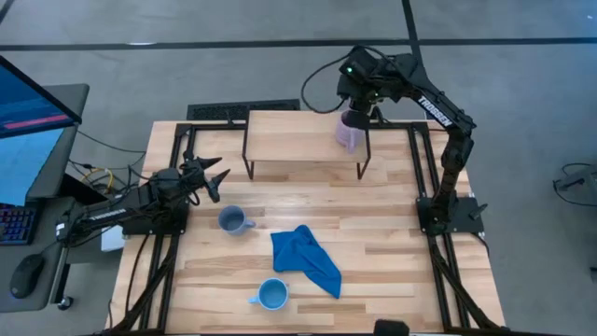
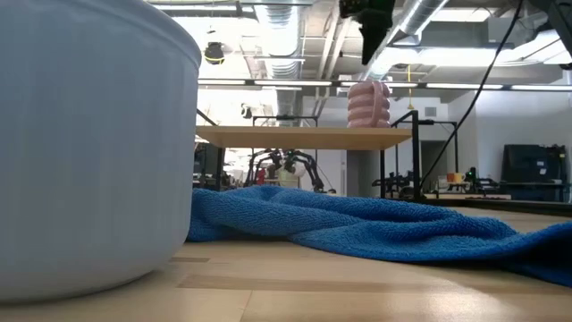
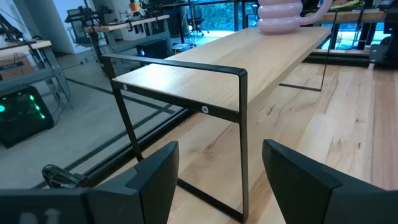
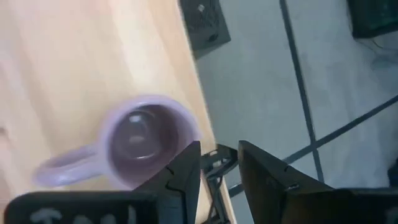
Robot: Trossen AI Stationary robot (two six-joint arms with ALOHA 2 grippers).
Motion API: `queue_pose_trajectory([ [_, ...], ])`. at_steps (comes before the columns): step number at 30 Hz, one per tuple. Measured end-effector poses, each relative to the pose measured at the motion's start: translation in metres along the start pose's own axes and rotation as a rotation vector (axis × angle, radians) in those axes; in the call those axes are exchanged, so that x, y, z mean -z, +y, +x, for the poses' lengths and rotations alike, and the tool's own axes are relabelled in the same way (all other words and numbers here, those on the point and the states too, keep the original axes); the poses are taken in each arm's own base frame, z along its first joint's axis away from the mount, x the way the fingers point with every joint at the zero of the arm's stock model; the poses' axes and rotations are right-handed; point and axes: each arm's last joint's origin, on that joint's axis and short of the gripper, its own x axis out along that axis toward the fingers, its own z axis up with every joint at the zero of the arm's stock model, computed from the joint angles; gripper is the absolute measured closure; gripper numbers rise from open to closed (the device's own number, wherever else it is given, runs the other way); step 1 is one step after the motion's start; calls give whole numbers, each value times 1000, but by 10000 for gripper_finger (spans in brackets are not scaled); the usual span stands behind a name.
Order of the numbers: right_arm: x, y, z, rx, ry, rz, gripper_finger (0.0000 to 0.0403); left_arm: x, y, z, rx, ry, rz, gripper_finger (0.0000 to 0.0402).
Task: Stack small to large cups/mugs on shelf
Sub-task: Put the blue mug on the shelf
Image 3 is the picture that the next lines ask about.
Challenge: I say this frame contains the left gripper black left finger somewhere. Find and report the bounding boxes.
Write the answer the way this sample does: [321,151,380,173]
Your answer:
[85,141,180,224]

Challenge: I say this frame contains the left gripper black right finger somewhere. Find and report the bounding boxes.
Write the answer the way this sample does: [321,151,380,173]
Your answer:
[262,139,358,224]

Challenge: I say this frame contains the pink ribbed mug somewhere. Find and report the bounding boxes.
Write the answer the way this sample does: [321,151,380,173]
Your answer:
[257,0,333,35]

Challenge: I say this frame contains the black computer tower green lights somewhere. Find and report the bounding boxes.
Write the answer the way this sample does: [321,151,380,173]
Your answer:
[0,85,55,149]

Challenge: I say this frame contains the black computer tower blue lights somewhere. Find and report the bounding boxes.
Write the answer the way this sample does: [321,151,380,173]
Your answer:
[136,39,172,60]

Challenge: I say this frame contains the wooden top grey desk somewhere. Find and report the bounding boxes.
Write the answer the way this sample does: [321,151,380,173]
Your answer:
[83,14,171,63]
[0,39,74,108]

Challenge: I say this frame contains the wooden top black desk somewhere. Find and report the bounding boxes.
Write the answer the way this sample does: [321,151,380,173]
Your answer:
[306,8,388,50]

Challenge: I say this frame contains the cardboard box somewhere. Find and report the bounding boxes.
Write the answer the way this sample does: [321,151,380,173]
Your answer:
[0,52,34,81]

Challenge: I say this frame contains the black office chair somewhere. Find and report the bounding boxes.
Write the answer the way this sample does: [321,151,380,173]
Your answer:
[186,0,210,35]

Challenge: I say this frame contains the black cable loop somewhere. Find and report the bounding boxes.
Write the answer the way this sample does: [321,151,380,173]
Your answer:
[41,164,88,190]

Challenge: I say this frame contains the wooden shelf black metal frame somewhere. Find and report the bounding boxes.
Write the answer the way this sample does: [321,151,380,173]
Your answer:
[101,26,338,223]

